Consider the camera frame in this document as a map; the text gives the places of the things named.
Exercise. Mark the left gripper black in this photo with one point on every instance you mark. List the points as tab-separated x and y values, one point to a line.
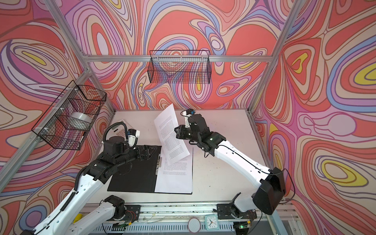
145	154

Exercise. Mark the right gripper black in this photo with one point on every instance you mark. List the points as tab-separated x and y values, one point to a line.
180	133

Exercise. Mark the red folder black inside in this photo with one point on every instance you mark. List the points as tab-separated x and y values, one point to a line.
136	177

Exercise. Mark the printed paper sheet stack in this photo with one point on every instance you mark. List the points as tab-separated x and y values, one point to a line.
176	178

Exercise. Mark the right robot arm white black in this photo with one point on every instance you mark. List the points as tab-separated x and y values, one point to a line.
268	185

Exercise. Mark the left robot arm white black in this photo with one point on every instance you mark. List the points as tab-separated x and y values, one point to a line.
60	221

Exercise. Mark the metal folder clip mechanism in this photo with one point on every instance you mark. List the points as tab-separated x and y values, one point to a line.
158	165

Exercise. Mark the pink desk calculator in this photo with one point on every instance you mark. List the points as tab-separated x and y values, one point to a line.
125	122

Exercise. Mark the white tape roll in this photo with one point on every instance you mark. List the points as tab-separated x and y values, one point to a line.
81	116

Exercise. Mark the round pink white disc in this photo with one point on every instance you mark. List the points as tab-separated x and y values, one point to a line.
194	225

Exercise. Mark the yellow marker pen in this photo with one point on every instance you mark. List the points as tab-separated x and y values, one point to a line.
77	218

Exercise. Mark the small teal alarm clock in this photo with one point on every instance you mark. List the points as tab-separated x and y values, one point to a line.
211	222

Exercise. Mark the light blue bar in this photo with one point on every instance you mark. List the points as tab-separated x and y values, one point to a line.
276	224

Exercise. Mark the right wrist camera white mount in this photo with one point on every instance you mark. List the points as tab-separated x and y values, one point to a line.
187	114

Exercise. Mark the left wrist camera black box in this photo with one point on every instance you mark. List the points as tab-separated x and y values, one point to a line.
115	145

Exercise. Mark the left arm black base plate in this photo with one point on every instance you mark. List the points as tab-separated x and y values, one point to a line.
126	213

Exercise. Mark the black wire basket back wall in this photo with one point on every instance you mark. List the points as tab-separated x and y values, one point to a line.
179	67

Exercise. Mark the black wire basket wall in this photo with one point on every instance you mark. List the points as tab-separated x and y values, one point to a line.
179	67
60	131

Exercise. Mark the black wire basket left wall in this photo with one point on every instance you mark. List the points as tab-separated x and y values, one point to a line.
60	131

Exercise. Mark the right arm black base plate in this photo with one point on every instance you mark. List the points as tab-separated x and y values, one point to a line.
229	211

